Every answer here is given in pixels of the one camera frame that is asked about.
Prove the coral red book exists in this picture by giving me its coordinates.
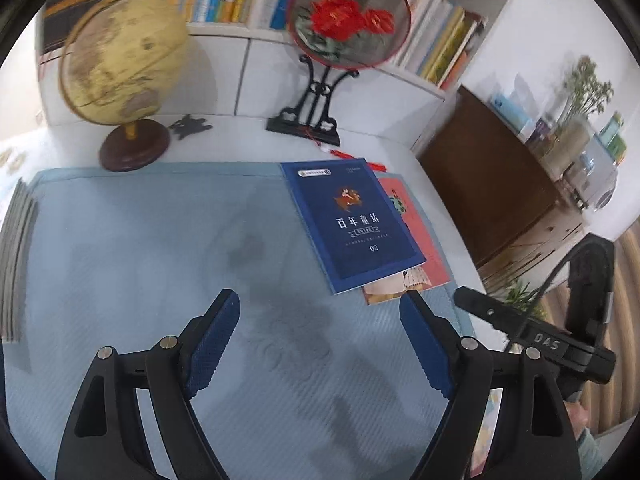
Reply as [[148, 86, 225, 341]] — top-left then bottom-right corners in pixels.
[[362, 176, 451, 306]]

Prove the dark blue fairy tale book 02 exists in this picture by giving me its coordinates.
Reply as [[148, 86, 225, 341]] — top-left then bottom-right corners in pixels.
[[281, 158, 402, 295]]

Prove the person right hand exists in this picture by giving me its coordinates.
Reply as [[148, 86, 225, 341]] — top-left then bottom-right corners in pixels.
[[565, 402, 593, 442]]

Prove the small green floor plant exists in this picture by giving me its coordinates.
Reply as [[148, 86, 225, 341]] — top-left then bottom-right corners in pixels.
[[502, 280, 539, 312]]

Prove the dark wooden cabinet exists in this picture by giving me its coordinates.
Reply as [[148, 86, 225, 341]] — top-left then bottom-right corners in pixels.
[[419, 87, 585, 294]]

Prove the blue quilted table mat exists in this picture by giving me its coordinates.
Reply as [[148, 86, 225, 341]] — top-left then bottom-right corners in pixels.
[[4, 164, 447, 479]]

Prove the blue tissue box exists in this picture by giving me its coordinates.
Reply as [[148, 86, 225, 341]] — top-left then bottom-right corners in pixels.
[[489, 92, 535, 138]]

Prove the potted plant in grey vase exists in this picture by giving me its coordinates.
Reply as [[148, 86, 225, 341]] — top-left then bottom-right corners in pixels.
[[541, 55, 614, 181]]

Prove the small black metal ornament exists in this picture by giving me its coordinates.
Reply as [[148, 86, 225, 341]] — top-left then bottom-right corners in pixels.
[[168, 114, 213, 140]]

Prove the antique yellow desk globe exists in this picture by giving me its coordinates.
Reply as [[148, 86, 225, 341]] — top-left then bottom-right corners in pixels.
[[58, 0, 190, 172]]

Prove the round embroidered fan on stand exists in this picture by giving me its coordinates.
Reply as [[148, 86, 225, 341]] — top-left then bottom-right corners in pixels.
[[266, 0, 411, 146]]

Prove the black camera cable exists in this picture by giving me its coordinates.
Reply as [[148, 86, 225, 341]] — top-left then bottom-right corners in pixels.
[[522, 236, 601, 321]]

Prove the red tassel cord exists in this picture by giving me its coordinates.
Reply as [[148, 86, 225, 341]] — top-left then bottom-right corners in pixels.
[[304, 129, 388, 174]]

